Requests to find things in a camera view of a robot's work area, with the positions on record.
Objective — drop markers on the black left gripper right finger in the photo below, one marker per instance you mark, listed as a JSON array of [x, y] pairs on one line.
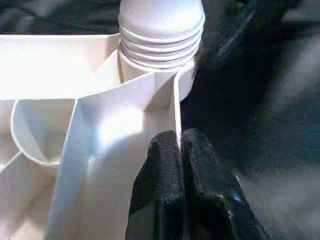
[[212, 190]]

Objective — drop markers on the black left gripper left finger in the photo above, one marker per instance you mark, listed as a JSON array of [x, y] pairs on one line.
[[162, 180]]

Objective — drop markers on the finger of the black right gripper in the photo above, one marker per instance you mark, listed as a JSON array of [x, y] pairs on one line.
[[237, 32]]

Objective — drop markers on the white plastic table leg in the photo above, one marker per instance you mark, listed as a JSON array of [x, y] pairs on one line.
[[160, 32]]

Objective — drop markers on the white plastic table top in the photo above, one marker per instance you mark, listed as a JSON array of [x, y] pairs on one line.
[[37, 62]]

